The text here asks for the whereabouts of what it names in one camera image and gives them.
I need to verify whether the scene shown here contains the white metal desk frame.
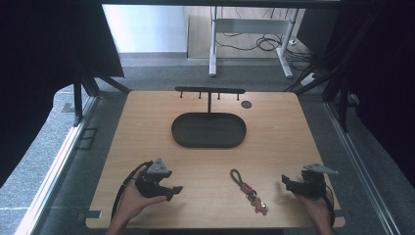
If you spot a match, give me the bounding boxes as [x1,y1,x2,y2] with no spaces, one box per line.
[208,5,300,79]

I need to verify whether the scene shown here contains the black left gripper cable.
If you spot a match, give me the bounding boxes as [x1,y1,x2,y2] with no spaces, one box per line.
[111,160,155,220]

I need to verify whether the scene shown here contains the black floor cables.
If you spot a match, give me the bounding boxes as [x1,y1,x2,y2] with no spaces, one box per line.
[214,30,315,71]

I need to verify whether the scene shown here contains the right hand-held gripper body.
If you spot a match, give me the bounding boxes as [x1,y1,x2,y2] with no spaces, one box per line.
[293,163,340,201]

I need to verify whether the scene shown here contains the aluminium frame rail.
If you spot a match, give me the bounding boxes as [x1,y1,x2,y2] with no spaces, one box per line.
[14,95,100,235]
[324,100,403,235]

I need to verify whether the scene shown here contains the black metal stand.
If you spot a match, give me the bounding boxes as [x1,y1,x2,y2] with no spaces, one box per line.
[284,63,360,133]
[71,53,132,127]

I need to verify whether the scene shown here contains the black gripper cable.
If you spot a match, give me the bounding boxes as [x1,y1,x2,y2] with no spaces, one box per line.
[321,184,338,228]
[111,160,155,220]

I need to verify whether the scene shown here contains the white power strip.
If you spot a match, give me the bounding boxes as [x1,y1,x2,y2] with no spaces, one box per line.
[300,71,319,87]

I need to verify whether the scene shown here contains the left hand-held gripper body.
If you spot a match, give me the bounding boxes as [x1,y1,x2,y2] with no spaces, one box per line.
[134,158,173,200]

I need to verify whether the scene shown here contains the black curtain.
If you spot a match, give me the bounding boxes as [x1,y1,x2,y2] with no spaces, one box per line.
[0,0,125,189]
[321,0,415,190]

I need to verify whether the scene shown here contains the person's left hand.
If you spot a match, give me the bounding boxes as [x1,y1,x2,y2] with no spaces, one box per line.
[114,166,167,226]

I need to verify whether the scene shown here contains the braided keychain with bear charm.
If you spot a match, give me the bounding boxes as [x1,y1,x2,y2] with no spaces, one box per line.
[229,167,270,216]

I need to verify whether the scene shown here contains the person's right hand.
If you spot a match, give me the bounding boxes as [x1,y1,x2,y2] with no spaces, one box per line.
[295,192,332,226]

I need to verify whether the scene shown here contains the black key rack with tray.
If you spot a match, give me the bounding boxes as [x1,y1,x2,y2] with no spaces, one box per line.
[170,85,248,149]

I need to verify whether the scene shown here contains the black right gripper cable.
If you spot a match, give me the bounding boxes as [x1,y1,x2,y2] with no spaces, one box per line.
[321,184,338,228]

